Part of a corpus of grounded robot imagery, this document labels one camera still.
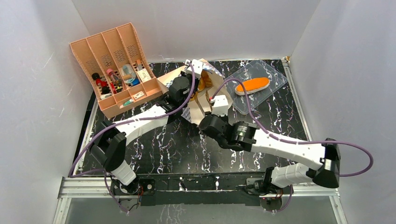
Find checkered paper bag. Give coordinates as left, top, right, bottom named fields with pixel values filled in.
left=157, top=58, right=234, bottom=126

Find orange fake bread loaf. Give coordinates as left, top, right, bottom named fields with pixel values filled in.
left=242, top=77, right=270, bottom=95

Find clear plastic tray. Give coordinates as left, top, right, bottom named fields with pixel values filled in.
left=225, top=60, right=288, bottom=115

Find metal tongs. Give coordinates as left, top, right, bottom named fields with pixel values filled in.
left=197, top=91, right=212, bottom=115

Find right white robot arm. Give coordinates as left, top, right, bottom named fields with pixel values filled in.
left=198, top=114, right=340, bottom=193

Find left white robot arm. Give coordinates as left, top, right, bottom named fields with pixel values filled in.
left=88, top=73, right=199, bottom=195

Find small brown fake bread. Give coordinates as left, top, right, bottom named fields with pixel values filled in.
left=197, top=72, right=213, bottom=92

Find small white box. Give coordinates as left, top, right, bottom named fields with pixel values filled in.
left=133, top=91, right=145, bottom=100

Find white label card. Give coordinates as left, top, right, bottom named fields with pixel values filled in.
left=137, top=68, right=152, bottom=83

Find green white tube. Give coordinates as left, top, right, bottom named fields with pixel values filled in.
left=120, top=99, right=134, bottom=108

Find light blue tape dispenser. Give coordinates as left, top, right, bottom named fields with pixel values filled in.
left=121, top=64, right=136, bottom=84

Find peach desk organizer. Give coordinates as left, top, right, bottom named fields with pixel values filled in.
left=70, top=23, right=163, bottom=119

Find pink capped bottle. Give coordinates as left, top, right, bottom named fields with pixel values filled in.
left=106, top=69, right=123, bottom=91

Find black red toy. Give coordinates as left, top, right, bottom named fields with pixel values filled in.
left=92, top=73, right=111, bottom=94

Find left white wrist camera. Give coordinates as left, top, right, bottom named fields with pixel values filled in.
left=184, top=59, right=204, bottom=76

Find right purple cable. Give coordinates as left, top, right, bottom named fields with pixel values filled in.
left=210, top=77, right=374, bottom=214

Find purple cable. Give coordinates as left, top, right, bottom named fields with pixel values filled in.
left=210, top=77, right=374, bottom=214
left=68, top=62, right=196, bottom=214

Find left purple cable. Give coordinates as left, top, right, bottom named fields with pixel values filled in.
left=68, top=62, right=196, bottom=214

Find aluminium frame rail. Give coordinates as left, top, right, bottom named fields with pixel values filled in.
left=53, top=173, right=347, bottom=224

